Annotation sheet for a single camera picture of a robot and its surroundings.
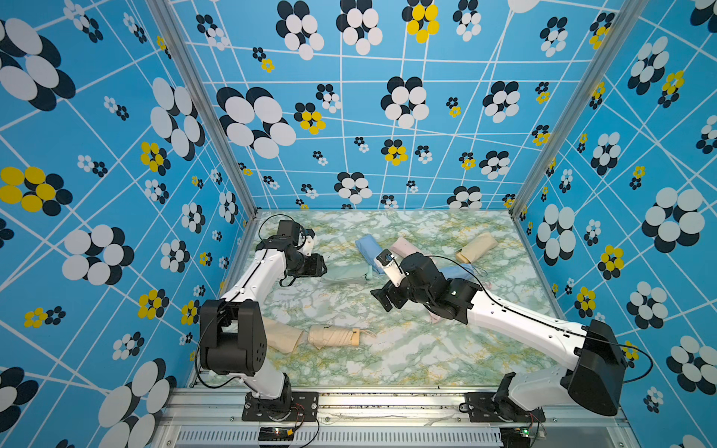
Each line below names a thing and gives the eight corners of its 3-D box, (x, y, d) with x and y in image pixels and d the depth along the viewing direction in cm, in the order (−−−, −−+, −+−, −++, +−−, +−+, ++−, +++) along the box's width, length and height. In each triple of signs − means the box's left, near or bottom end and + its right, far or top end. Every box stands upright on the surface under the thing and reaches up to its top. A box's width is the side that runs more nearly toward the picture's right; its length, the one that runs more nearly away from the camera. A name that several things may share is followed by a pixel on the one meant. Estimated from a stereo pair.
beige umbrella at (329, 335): (308, 348, 86) (306, 343, 82) (311, 330, 89) (308, 325, 86) (375, 348, 85) (375, 343, 82) (375, 330, 89) (375, 325, 86)
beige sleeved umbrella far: (465, 266, 104) (468, 261, 101) (453, 255, 107) (455, 250, 105) (496, 245, 110) (499, 240, 108) (484, 235, 113) (486, 230, 111)
